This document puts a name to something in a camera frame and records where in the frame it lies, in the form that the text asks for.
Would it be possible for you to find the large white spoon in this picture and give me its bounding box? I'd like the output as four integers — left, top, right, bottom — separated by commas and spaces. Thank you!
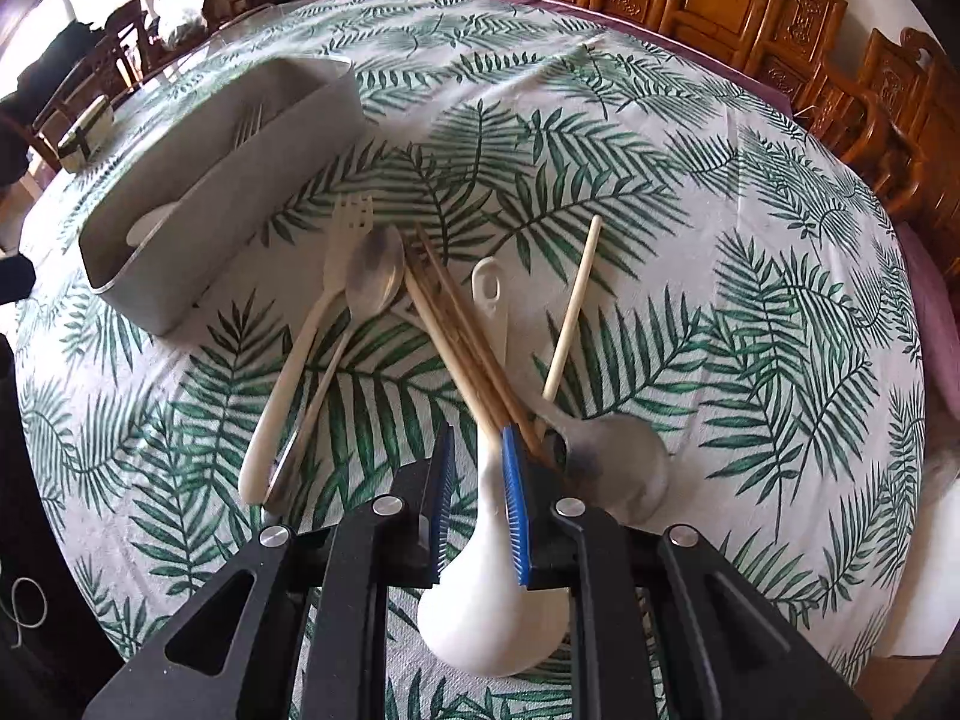
416, 256, 575, 680

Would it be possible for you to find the small white spoon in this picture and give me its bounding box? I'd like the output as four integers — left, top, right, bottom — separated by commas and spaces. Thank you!
126, 201, 181, 248

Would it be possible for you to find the plain metal spoon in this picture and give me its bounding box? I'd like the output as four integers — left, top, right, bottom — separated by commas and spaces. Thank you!
262, 223, 406, 515

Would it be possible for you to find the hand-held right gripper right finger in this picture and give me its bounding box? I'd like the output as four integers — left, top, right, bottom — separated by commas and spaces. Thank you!
501, 426, 875, 720

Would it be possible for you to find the metal spoon with figure handle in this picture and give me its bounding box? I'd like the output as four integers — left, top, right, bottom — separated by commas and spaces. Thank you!
391, 298, 672, 530

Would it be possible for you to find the dark cloth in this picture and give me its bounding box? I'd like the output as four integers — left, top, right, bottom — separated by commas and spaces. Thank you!
13, 21, 106, 95

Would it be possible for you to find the carved wooden armchair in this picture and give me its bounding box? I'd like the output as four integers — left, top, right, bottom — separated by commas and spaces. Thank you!
780, 15, 960, 278

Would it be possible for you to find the grey utensil container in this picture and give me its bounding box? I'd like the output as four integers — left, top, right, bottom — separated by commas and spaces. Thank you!
77, 56, 366, 336

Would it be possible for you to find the person's dark clothing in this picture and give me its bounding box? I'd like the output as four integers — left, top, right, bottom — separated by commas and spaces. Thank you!
0, 330, 125, 720

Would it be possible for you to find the cream fork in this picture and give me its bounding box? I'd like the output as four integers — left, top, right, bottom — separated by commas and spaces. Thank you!
238, 191, 374, 505

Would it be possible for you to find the leaf print tablecloth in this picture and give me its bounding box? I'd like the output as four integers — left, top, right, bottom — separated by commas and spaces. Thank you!
15, 0, 927, 720

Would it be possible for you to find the brown wooden chopstick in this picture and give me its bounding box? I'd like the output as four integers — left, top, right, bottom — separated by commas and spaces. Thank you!
407, 244, 518, 440
416, 227, 546, 457
403, 251, 502, 436
412, 236, 532, 447

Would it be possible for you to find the purple armchair cushion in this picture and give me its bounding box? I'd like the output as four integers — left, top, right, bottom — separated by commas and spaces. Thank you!
892, 223, 960, 421

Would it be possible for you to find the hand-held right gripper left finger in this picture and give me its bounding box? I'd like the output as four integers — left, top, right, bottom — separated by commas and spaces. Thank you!
82, 422, 457, 720

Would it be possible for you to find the striped lidded box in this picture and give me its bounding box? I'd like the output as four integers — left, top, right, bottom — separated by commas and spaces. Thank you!
56, 94, 115, 170

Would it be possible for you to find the cream chopstick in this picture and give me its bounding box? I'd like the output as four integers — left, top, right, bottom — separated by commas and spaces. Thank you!
541, 214, 603, 402

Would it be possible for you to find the white plastic bag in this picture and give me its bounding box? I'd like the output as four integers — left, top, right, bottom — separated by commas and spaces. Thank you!
154, 0, 208, 46

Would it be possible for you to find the white cord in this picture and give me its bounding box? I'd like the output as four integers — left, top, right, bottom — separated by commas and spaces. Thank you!
2, 576, 44, 647

